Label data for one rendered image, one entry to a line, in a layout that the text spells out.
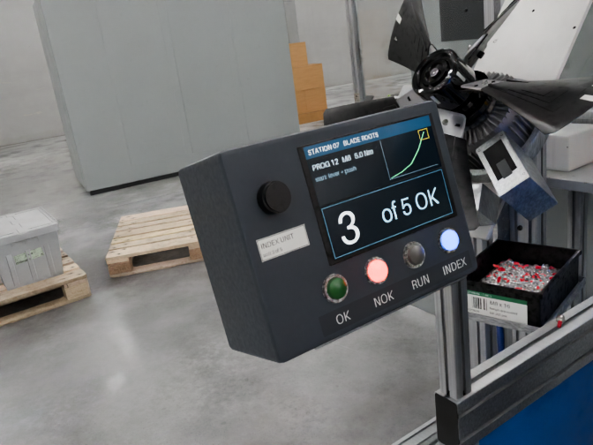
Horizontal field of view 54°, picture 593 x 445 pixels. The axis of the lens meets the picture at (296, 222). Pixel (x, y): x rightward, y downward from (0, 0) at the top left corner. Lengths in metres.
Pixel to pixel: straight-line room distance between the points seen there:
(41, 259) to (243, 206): 3.33
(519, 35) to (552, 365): 0.98
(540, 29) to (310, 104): 7.99
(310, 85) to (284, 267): 9.01
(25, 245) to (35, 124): 9.50
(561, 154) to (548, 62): 0.36
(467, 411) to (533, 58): 1.02
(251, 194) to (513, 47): 1.27
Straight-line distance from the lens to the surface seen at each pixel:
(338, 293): 0.52
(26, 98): 13.11
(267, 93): 7.04
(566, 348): 0.99
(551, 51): 1.61
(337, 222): 0.53
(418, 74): 1.38
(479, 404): 0.86
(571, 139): 1.84
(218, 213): 0.52
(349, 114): 1.50
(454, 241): 0.62
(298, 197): 0.52
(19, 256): 3.76
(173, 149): 6.70
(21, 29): 13.14
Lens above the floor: 1.34
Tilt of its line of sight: 18 degrees down
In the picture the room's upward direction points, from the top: 8 degrees counter-clockwise
